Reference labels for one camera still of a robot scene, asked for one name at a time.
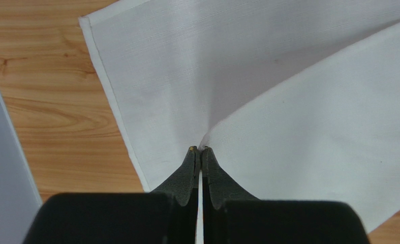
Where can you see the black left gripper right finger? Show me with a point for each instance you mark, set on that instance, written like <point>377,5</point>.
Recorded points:
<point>218,186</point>

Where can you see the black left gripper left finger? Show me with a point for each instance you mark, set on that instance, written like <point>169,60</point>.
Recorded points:
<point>183,183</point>

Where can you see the white cloth napkin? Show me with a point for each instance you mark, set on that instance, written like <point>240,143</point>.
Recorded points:
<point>299,100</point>

